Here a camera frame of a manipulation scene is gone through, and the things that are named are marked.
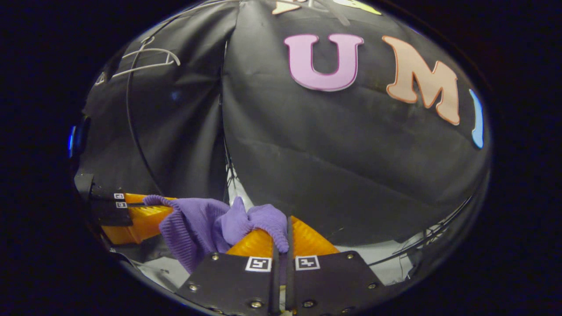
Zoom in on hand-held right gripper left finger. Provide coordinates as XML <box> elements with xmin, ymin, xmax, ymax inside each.
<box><xmin>176</xmin><ymin>228</ymin><xmax>281</xmax><ymax>316</ymax></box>

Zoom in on black clothes rack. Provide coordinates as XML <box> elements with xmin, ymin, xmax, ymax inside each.
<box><xmin>125</xmin><ymin>44</ymin><xmax>159</xmax><ymax>194</ymax></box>

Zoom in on black backdrop cloth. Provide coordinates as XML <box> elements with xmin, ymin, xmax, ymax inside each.
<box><xmin>81</xmin><ymin>0</ymin><xmax>492</xmax><ymax>246</ymax></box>

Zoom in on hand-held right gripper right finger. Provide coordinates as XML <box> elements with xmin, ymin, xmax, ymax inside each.
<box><xmin>285</xmin><ymin>215</ymin><xmax>387</xmax><ymax>316</ymax></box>

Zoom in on purple ribbed shirt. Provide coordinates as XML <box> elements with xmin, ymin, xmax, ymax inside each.
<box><xmin>143</xmin><ymin>195</ymin><xmax>290</xmax><ymax>273</ymax></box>

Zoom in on white plastic hanger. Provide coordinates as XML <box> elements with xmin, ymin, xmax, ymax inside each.
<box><xmin>94</xmin><ymin>37</ymin><xmax>181</xmax><ymax>86</ymax></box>

